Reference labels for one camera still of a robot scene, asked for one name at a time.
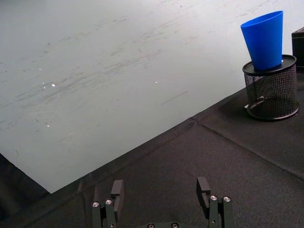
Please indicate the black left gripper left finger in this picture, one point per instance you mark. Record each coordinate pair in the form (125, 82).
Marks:
(116, 194)

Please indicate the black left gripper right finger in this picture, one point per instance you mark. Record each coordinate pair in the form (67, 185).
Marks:
(206, 193)

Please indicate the black table cloth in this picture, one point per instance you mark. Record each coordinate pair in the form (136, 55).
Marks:
(190, 171)

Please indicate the black mesh pen holder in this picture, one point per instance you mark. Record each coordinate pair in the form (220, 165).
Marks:
(272, 92)

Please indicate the blue plastic cup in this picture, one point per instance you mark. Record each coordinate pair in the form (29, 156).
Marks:
(264, 40)

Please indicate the black box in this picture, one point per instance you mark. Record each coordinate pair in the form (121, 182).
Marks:
(298, 40)

